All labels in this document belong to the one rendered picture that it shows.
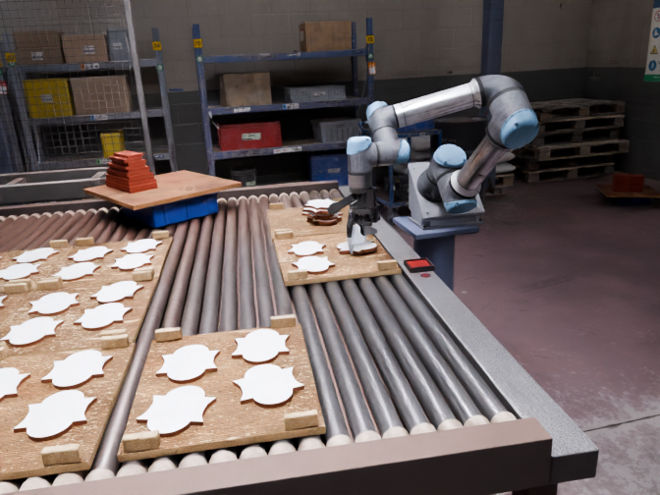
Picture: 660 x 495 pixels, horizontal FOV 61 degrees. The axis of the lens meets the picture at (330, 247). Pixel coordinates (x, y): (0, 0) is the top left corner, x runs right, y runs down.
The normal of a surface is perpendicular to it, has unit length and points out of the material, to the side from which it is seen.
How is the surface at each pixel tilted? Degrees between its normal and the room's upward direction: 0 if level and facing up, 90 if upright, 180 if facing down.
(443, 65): 90
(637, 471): 0
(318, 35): 88
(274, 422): 0
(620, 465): 0
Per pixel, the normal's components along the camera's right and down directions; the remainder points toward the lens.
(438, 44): 0.25, 0.30
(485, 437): -0.05, -0.94
